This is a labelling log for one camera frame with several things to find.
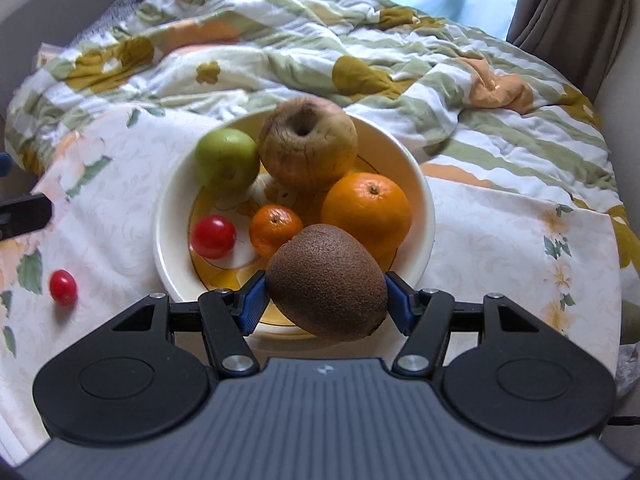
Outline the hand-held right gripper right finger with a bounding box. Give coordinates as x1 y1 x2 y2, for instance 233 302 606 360
384 271 541 379

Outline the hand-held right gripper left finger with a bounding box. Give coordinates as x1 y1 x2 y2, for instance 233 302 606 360
107 270 269 380

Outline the brown kiwi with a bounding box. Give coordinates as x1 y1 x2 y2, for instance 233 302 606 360
266 224 390 342

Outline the small tangerine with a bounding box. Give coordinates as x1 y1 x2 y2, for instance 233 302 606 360
249 204 305 260

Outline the red cherry tomato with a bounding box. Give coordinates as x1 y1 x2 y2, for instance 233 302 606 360
49 269 78 307
190 215 237 260

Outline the cream yellow ceramic bowl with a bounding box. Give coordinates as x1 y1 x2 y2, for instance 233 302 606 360
153 107 437 343

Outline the orange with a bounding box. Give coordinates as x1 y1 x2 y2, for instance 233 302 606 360
321 172 413 261

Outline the large green apple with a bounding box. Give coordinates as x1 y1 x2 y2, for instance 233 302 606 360
195 128 261 192

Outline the wrinkled yellow apple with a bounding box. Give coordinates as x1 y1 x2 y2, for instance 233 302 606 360
257 96 359 192

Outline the grey bed headboard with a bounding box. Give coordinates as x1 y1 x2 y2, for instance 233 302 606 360
0 0 168 116

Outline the grey patterned bedsheet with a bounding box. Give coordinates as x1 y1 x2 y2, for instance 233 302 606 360
74 0 147 47

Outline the crumpled clear plastic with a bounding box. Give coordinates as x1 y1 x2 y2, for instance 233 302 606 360
616 344 640 402

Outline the floral striped blanket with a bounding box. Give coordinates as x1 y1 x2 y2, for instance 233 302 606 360
5 0 640 272

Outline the grey-brown curtain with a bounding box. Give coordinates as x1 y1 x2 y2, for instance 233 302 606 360
505 0 640 107

